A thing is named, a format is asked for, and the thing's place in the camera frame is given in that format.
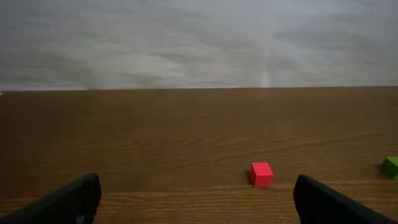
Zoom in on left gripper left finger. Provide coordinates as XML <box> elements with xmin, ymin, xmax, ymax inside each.
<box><xmin>0</xmin><ymin>172</ymin><xmax>103</xmax><ymax>224</ymax></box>

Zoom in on red cube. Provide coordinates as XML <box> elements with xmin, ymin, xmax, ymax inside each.
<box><xmin>249</xmin><ymin>161</ymin><xmax>274</xmax><ymax>189</ymax></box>

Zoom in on green cube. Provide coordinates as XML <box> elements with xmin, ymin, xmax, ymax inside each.
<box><xmin>379</xmin><ymin>156</ymin><xmax>398</xmax><ymax>180</ymax></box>

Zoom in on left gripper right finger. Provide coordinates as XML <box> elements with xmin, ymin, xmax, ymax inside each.
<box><xmin>292</xmin><ymin>174</ymin><xmax>398</xmax><ymax>224</ymax></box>

